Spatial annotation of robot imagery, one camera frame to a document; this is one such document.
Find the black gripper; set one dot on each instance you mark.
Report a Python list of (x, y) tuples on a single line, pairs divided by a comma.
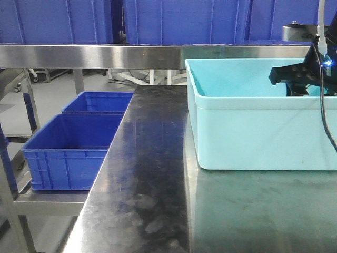
[(298, 76)]

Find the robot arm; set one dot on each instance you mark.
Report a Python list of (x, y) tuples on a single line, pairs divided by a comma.
[(304, 33)]

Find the far blue crate lower shelf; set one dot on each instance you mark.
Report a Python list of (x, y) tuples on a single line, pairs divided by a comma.
[(99, 103)]

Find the blue crate on lower shelf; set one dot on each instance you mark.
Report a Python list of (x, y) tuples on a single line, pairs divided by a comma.
[(67, 153)]

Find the steel lower side shelf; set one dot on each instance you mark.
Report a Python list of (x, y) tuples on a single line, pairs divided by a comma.
[(17, 203)]

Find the light blue plastic tub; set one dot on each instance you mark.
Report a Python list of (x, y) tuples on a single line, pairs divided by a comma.
[(240, 121)]

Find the blue crate upper middle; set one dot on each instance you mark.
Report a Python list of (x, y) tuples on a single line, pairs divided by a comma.
[(185, 22)]

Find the blue crate upper left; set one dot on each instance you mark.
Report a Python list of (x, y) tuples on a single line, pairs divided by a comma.
[(58, 22)]

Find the stainless steel shelf rail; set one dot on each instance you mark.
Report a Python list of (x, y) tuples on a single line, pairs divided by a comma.
[(133, 57)]

